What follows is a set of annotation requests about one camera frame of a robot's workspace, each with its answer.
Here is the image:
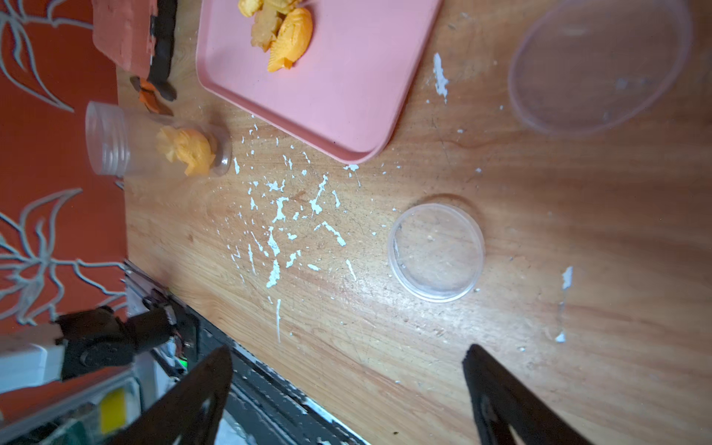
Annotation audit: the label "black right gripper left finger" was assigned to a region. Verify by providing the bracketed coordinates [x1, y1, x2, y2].
[109, 346, 233, 445]

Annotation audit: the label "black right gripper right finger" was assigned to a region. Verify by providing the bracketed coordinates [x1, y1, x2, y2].
[463, 344, 590, 444]

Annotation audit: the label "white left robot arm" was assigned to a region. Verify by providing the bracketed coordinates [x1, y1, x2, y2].
[1, 305, 187, 393]

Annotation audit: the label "orange cookies on tray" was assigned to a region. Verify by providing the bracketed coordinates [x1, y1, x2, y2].
[238, 0, 314, 72]

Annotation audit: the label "pink plastic tray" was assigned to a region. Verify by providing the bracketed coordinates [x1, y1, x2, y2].
[196, 1, 441, 164]

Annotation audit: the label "orange plastic tool case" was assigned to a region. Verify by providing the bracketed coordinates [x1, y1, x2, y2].
[92, 0, 178, 83]

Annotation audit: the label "orange handled pliers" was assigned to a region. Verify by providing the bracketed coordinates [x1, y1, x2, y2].
[130, 76, 177, 116]

